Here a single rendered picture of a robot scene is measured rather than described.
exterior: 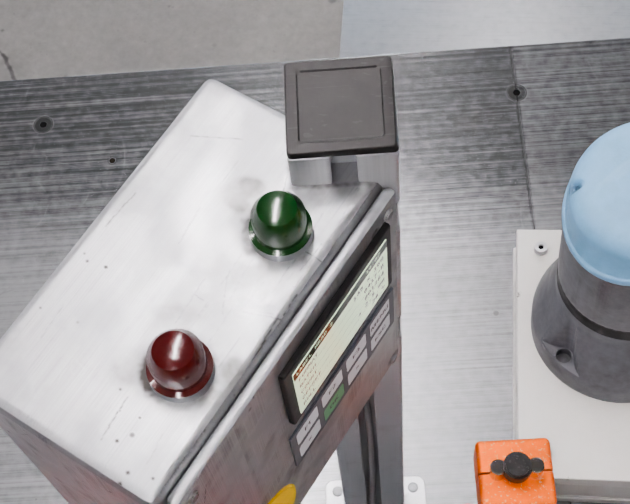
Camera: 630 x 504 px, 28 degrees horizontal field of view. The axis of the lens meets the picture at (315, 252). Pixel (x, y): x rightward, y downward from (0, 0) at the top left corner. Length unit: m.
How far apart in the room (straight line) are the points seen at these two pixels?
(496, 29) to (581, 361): 0.43
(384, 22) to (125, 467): 0.95
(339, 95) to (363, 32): 0.85
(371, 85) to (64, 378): 0.17
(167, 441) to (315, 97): 0.15
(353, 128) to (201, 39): 1.93
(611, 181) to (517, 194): 0.32
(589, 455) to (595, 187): 0.25
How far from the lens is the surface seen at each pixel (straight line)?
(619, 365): 1.07
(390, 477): 0.91
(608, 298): 0.99
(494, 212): 1.25
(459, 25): 1.37
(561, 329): 1.07
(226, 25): 2.44
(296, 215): 0.49
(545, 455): 0.77
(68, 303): 0.51
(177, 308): 0.50
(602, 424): 1.10
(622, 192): 0.95
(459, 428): 1.16
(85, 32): 2.48
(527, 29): 1.37
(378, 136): 0.50
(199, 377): 0.48
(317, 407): 0.58
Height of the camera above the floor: 1.92
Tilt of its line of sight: 63 degrees down
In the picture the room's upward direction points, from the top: 8 degrees counter-clockwise
